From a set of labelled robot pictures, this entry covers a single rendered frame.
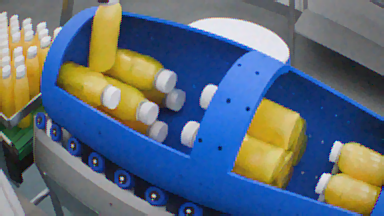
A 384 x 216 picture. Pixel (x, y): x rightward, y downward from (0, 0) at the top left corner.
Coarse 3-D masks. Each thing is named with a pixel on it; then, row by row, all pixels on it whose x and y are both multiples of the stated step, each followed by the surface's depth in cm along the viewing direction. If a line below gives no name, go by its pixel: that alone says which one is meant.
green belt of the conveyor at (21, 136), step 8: (40, 104) 140; (32, 112) 137; (32, 120) 133; (0, 128) 127; (16, 128) 129; (32, 128) 130; (8, 136) 125; (16, 136) 125; (24, 136) 126; (32, 136) 128; (16, 144) 123; (24, 144) 125; (32, 144) 128; (24, 152) 125
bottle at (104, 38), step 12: (96, 12) 107; (108, 12) 106; (120, 12) 108; (96, 24) 107; (108, 24) 107; (96, 36) 108; (108, 36) 108; (96, 48) 110; (108, 48) 110; (96, 60) 111; (108, 60) 112
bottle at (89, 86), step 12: (60, 72) 113; (72, 72) 111; (84, 72) 111; (96, 72) 111; (60, 84) 114; (72, 84) 111; (84, 84) 109; (96, 84) 108; (108, 84) 110; (84, 96) 109; (96, 96) 108
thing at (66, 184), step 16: (48, 128) 127; (64, 144) 122; (48, 160) 124; (48, 176) 128; (64, 176) 121; (80, 176) 118; (112, 176) 116; (64, 192) 128; (80, 192) 119; (96, 192) 116; (144, 192) 113; (80, 208) 129; (96, 208) 117; (112, 208) 114; (128, 208) 112; (176, 208) 109; (208, 208) 110
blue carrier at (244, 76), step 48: (144, 48) 126; (192, 48) 118; (240, 48) 106; (48, 96) 109; (192, 96) 122; (240, 96) 90; (288, 96) 110; (336, 96) 97; (96, 144) 105; (144, 144) 96; (240, 144) 89; (192, 192) 96; (240, 192) 89; (288, 192) 85
